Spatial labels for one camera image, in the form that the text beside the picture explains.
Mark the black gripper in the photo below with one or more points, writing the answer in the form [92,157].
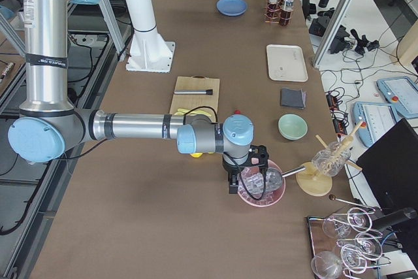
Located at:
[230,170]

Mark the blue plate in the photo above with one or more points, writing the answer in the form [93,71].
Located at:
[231,7]

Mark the pink bowl with ice cubes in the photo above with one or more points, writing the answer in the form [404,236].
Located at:
[250,187]

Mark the steel ladle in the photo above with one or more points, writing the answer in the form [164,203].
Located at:
[292,172]

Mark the yellow lemon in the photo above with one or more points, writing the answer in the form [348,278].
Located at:
[196,155]

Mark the wooden cup tree stand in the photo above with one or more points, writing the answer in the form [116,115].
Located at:
[315,183]

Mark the green bowl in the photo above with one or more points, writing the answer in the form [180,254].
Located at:
[292,126]

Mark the yellow plastic knife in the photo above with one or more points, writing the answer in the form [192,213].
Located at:
[183,111]

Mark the steel muddler black tip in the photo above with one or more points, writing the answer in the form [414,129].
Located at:
[194,92]

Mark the glass mug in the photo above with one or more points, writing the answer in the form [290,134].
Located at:
[331,160]

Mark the grey folded cloth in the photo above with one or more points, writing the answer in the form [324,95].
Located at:
[293,98]

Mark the wine glass rack tray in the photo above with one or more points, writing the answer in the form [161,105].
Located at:
[344,244]

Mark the cream rabbit tray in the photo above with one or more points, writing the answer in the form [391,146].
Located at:
[286,63]

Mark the blue teach pendant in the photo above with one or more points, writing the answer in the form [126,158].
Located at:
[379,118]
[401,92]

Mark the black monitor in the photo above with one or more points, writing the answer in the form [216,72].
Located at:
[390,167]

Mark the dark tea bottle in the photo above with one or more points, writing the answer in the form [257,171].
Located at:
[272,9]
[286,11]

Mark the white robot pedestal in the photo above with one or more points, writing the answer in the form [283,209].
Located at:
[149,52]

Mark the copper wire bottle rack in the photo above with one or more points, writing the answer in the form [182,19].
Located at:
[278,11]

